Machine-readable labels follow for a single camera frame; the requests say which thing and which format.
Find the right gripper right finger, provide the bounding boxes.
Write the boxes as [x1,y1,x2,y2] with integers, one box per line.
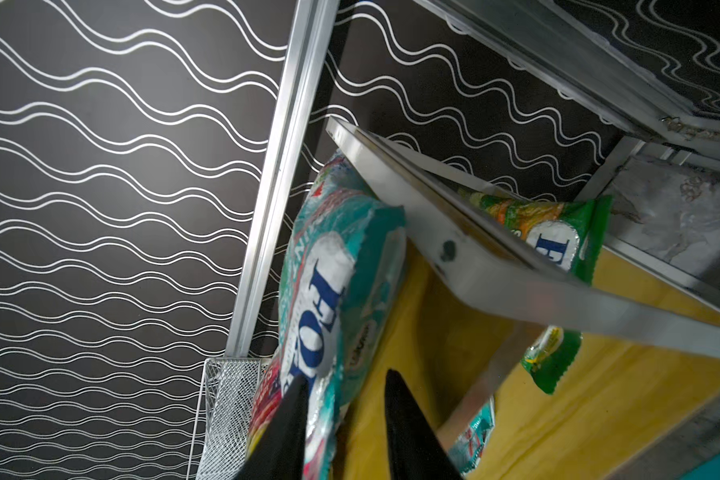
[384,369,461,480]

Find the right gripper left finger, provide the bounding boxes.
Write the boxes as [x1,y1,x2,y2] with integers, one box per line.
[236,375,309,480]

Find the teal Fox's candy bag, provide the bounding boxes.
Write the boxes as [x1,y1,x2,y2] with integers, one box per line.
[248,151,407,479]

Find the teal snack bag lower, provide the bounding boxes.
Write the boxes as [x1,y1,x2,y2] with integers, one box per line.
[447,397,495,476]

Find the green Fox's bag lower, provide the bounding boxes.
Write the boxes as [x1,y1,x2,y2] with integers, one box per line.
[458,187,613,395]

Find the white wooden two-tier shelf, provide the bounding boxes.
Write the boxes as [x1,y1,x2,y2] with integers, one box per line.
[326,119,720,479]

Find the white wire wall basket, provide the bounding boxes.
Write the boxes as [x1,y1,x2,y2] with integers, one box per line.
[186,357,269,479]

